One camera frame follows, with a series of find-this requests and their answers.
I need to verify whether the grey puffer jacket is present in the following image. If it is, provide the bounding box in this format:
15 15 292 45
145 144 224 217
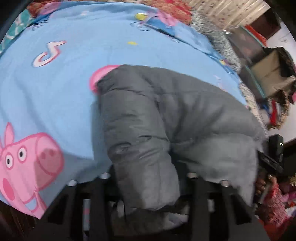
90 65 265 235

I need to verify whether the open cardboard box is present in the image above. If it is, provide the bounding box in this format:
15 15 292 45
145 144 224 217
251 47 295 98

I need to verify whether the red floral patterned quilt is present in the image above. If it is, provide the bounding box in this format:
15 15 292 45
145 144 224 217
140 0 192 25

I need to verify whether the grey speckled blanket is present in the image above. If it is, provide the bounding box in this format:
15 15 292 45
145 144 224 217
190 10 267 132

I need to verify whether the teal wave-pattern cloth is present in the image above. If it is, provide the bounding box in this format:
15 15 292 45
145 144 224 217
0 9 34 54

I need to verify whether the light blue cartoon bedsheet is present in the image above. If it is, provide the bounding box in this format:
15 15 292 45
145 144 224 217
1 1 246 218

